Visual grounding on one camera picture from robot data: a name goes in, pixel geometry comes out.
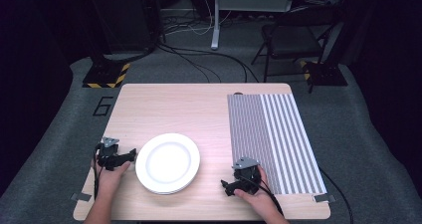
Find black folding chair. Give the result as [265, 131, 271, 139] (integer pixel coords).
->
[251, 8, 336, 84]

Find white metal stand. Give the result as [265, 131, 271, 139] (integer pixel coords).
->
[210, 0, 297, 51]

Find hand-held gripper cable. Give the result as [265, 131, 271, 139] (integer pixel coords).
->
[245, 167, 354, 224]
[92, 142, 104, 201]

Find grey striped placemat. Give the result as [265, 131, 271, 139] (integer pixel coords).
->
[227, 93, 328, 196]

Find person's left hand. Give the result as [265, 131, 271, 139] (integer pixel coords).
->
[94, 161, 131, 198]

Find right hand-held gripper cable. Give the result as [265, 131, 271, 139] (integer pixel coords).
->
[245, 167, 354, 224]

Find person's right hand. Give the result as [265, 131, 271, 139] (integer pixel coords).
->
[233, 165, 278, 215]

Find left hand-held gripper cable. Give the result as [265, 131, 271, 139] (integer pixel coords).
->
[92, 142, 104, 201]

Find dark cabinet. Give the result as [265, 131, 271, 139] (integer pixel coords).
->
[99, 0, 161, 55]

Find white floor cables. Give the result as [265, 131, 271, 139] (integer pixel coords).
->
[161, 0, 234, 37]

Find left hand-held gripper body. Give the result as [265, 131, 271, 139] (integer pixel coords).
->
[95, 136, 128, 171]

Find dark curtain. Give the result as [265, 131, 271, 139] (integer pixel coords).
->
[0, 0, 75, 196]
[344, 0, 422, 188]

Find black floor cables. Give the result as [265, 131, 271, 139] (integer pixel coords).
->
[154, 42, 261, 84]

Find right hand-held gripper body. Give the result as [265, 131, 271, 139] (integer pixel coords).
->
[232, 157, 263, 196]

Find black stand with striped base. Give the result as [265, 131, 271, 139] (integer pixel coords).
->
[300, 18, 349, 95]
[82, 0, 131, 89]

